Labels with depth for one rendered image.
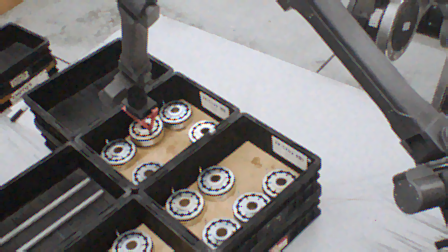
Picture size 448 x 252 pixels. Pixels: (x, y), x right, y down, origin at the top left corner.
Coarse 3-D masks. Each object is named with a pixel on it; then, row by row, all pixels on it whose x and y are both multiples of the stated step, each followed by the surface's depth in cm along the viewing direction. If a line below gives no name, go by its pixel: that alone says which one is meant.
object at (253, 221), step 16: (224, 128) 169; (272, 128) 167; (176, 160) 163; (320, 160) 157; (160, 176) 159; (304, 176) 153; (144, 192) 156; (288, 192) 151; (160, 208) 152; (272, 208) 149; (176, 224) 147; (256, 224) 147; (224, 240) 142; (240, 240) 145
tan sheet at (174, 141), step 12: (192, 108) 192; (192, 120) 188; (204, 120) 187; (168, 132) 185; (180, 132) 185; (156, 144) 182; (168, 144) 182; (180, 144) 181; (144, 156) 179; (156, 156) 179; (168, 156) 178; (132, 168) 176
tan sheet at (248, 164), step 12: (252, 144) 178; (228, 156) 175; (240, 156) 175; (252, 156) 174; (264, 156) 174; (228, 168) 172; (240, 168) 171; (252, 168) 171; (264, 168) 170; (276, 168) 170; (288, 168) 169; (240, 180) 168; (252, 180) 168; (240, 192) 165; (204, 204) 164; (216, 204) 163; (228, 204) 162; (204, 216) 161; (216, 216) 160; (228, 216) 160; (192, 228) 158
